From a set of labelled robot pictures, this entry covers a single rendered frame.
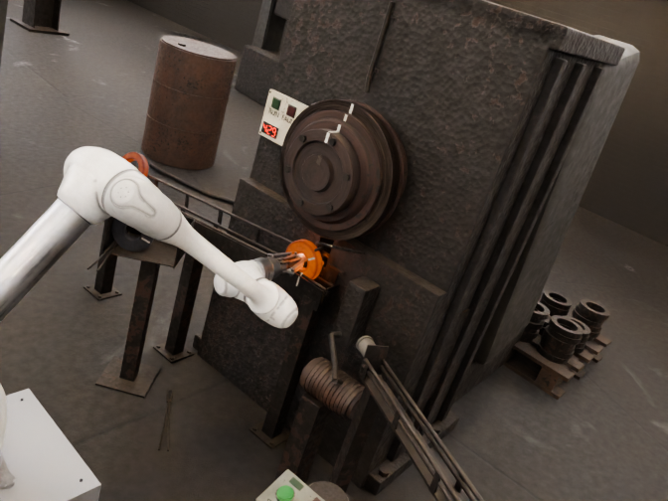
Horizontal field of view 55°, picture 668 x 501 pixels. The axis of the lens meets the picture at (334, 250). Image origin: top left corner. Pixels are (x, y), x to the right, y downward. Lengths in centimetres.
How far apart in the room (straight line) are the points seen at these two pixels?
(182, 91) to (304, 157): 287
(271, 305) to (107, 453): 88
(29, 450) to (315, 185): 111
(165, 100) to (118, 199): 345
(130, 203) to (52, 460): 68
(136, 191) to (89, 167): 18
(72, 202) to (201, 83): 330
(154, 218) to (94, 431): 115
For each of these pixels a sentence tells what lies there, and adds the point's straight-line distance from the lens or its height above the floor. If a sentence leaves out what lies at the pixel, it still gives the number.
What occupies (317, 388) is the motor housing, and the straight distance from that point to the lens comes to 217.
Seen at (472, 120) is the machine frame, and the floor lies 142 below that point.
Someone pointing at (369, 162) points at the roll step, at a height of 121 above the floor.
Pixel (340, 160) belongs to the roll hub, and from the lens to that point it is 204.
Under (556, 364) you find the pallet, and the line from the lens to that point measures 375.
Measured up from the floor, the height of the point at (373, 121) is 132.
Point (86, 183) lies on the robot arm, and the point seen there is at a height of 109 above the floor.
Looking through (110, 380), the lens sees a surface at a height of 1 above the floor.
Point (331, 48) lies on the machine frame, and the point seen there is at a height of 146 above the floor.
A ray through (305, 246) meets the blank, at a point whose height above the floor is 81.
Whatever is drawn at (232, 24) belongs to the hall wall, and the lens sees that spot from 1120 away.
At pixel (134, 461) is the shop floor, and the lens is 245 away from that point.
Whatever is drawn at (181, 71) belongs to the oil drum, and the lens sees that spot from 489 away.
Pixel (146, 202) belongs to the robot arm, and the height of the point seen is 111.
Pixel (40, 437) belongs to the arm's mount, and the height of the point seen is 45.
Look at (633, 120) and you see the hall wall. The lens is 799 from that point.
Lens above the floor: 173
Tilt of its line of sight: 23 degrees down
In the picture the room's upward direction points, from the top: 18 degrees clockwise
